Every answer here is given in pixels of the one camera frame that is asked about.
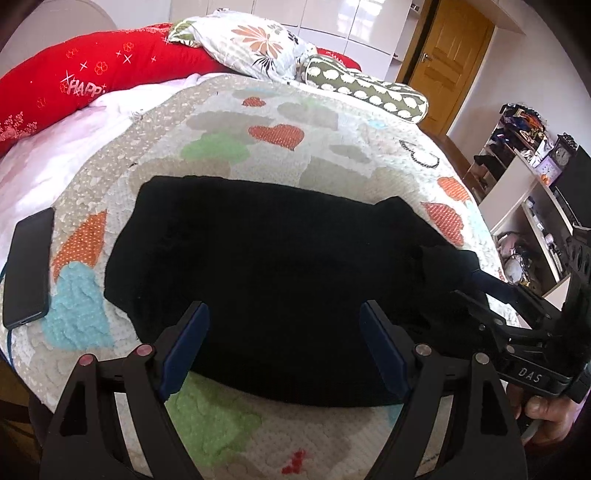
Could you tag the red printed pillow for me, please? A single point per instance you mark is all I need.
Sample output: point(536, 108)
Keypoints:
point(69, 69)

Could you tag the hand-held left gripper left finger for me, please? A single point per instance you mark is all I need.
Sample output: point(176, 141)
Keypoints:
point(184, 350)

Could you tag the black smartphone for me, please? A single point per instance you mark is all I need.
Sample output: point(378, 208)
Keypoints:
point(30, 267)

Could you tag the heart-print quilt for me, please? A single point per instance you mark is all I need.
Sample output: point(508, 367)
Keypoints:
point(221, 152)

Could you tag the pink bag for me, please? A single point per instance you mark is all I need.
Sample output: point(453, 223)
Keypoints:
point(508, 244)

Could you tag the white shoe rack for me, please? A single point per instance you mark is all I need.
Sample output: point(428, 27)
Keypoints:
point(489, 161)

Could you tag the pile of bags and clothes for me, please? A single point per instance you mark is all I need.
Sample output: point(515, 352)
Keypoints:
point(521, 127)

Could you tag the green hedgehog-print bolster pillow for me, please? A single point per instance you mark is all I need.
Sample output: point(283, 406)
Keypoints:
point(369, 90)

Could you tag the beige headboard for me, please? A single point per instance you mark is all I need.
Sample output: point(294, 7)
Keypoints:
point(69, 18)

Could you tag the white corner shelf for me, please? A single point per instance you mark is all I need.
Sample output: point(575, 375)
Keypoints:
point(402, 55)

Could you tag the dark mantel clock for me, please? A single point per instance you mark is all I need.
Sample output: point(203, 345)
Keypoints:
point(563, 154)

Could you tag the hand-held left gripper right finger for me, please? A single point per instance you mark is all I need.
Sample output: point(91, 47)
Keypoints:
point(385, 350)

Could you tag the white shelf unit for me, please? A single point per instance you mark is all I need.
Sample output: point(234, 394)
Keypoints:
point(512, 198)

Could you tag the black monitor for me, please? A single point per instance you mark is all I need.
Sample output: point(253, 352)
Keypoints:
point(579, 184)

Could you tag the pale pink bed sheet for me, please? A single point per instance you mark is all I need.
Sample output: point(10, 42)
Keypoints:
point(55, 138)

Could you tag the person's right hand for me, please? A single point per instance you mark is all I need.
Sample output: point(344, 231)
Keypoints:
point(549, 415)

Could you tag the floral pillow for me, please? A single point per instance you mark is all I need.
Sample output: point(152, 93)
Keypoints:
point(258, 41)

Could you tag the wooden door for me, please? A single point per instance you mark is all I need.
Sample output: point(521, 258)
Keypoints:
point(448, 64)

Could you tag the purple alarm clock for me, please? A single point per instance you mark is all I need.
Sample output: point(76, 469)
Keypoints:
point(549, 167)

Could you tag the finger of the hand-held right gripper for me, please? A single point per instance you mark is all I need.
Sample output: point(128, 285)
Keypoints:
point(485, 318)
point(494, 282)

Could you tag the black pants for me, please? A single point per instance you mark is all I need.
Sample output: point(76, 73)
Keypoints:
point(277, 277)

